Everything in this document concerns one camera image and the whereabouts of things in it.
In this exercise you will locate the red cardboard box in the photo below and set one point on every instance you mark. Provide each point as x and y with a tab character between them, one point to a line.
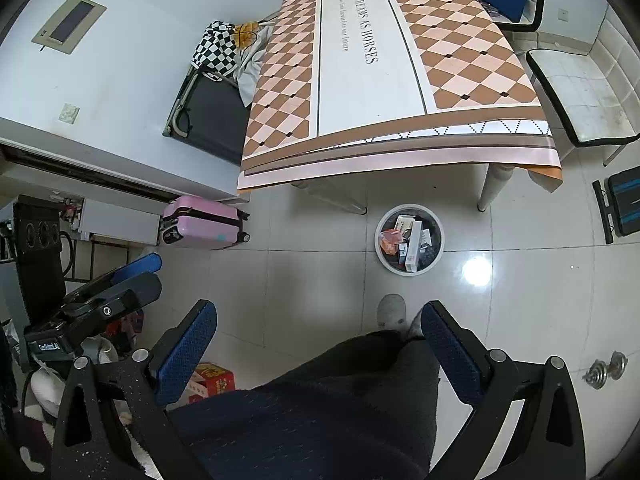
215	380

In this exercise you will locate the brown pink diamond tablecloth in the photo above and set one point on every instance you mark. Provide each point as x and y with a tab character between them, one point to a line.
350	85

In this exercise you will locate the person's legs in dark trousers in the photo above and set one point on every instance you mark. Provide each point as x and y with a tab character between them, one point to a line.
310	420

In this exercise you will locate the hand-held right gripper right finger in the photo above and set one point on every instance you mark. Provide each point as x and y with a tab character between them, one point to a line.
450	355

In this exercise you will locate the white padded chair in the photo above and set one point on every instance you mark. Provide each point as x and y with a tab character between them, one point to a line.
585	95

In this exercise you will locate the black perforated case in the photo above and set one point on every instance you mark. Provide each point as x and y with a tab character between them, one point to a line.
40	270

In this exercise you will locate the light grey cloth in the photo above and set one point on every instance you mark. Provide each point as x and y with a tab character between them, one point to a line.
252	75

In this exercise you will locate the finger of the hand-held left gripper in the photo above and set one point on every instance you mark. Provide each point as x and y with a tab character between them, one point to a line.
147	287
140	265

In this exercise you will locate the white wall socket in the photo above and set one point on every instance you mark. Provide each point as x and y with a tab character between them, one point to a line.
563	15

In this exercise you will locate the black folding cot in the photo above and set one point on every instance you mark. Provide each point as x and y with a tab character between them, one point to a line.
215	115

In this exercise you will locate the beige wall panel box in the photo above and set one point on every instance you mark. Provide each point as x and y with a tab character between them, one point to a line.
70	22

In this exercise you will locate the pink suitcase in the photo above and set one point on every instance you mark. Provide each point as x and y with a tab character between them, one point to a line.
200	220

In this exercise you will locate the yellow cloth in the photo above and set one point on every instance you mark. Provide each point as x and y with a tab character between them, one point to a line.
247	30

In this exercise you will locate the black white checkered cloth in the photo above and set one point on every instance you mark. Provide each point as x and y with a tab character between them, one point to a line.
215	50

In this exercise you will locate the grey slipper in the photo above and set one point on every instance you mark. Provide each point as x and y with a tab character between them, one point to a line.
416	327
391	312

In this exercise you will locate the white flat appliance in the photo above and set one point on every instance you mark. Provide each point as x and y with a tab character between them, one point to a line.
120	222

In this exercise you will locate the orange wrapper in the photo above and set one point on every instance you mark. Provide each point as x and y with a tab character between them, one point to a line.
390	242

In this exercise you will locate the round grey trash bin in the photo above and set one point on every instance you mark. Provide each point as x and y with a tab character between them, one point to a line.
436	240

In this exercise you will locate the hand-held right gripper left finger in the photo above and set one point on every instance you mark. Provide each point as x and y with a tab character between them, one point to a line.
187	355

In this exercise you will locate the yellowed wall socket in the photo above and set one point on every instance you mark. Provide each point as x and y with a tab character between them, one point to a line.
69	113

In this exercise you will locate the black blue floor device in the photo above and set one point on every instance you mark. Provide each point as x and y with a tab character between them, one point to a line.
625	205

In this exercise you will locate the chrome dumbbell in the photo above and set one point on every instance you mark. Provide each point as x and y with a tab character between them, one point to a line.
600	372

